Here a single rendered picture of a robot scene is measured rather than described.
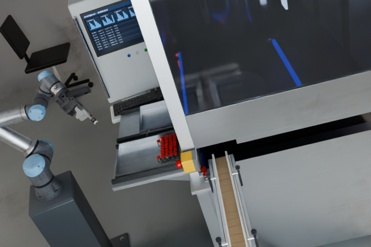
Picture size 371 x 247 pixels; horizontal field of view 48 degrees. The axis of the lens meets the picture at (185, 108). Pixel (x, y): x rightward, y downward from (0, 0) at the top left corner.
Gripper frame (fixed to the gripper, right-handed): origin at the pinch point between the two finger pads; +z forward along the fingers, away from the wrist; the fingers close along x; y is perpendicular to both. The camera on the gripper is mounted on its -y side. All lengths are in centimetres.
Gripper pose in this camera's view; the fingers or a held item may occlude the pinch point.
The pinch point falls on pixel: (90, 116)
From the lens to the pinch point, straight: 208.0
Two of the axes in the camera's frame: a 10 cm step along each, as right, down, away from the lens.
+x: -1.5, -2.4, -9.6
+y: -6.8, 7.3, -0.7
